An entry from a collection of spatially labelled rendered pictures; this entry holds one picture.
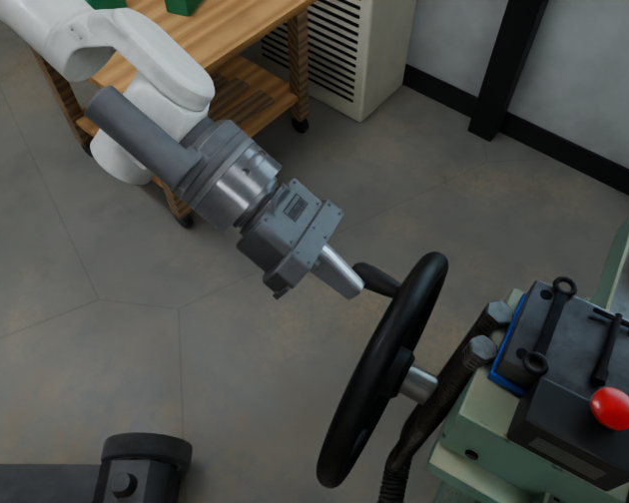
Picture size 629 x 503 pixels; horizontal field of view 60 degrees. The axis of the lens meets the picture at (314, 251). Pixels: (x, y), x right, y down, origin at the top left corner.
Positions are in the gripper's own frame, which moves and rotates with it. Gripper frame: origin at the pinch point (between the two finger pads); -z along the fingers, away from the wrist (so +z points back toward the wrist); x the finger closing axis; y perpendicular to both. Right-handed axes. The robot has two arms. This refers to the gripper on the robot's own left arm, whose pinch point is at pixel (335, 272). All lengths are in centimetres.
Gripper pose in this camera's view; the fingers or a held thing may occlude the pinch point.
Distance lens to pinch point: 54.6
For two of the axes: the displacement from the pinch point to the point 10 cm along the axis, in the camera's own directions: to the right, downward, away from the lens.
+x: -3.8, 6.1, -6.9
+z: -7.4, -6.5, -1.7
